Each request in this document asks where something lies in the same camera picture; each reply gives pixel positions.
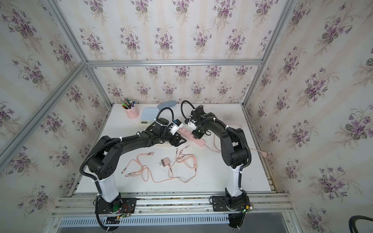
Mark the blue fabric pencil case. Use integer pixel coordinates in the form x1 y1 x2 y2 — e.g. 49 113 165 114
157 101 177 110

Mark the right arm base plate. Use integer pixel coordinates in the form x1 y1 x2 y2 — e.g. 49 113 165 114
209 193 253 213

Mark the pink power strip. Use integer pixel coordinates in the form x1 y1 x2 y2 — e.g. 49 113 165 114
177 127 206 147

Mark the pink charger adapter with prongs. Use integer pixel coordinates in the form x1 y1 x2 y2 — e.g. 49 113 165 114
160 157 171 167

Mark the pink power strip cord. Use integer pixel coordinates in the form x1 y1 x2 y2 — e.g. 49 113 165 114
203 122 268 158

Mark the aluminium rail frame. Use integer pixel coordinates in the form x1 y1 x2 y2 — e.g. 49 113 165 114
51 193 295 217

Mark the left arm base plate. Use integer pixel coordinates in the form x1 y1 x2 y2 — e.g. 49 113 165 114
95 197 138 215

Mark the pink pen holder cup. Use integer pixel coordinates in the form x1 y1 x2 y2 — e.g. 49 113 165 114
125 105 139 119

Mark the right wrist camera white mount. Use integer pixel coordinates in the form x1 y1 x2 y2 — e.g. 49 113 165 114
186 119 197 130

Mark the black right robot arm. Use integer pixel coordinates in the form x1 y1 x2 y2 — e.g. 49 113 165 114
181 100 252 205

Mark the coloured pens bundle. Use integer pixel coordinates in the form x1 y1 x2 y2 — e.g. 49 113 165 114
120 98 136 110

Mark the pink charging cable left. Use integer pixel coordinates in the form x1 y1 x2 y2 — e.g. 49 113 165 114
121 151 198 184

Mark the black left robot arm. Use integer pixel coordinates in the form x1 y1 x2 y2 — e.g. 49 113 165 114
79 107 186 204

